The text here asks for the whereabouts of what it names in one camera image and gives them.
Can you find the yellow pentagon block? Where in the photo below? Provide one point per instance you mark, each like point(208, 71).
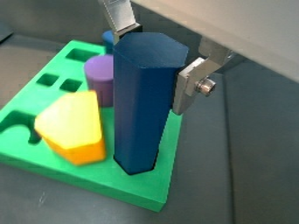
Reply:
point(69, 127)

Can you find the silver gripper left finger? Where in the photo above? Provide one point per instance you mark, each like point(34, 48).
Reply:
point(120, 17)

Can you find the green shape sorter board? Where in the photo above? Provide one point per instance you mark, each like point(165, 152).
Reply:
point(26, 152)

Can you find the blue hexagon prism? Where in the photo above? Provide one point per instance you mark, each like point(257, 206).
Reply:
point(146, 59)

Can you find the dark blue cylinder block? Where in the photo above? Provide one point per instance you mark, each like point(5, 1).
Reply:
point(108, 41)

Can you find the purple cylinder block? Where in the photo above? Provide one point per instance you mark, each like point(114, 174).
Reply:
point(98, 73)

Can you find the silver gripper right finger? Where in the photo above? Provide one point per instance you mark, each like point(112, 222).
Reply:
point(192, 79)

